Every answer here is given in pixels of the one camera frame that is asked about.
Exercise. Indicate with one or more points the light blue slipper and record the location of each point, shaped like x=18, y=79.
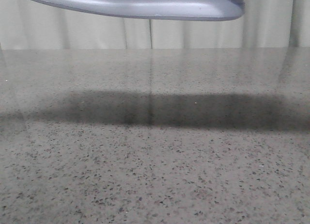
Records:
x=196, y=10

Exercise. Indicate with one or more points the beige background curtain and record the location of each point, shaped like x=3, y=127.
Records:
x=25, y=24

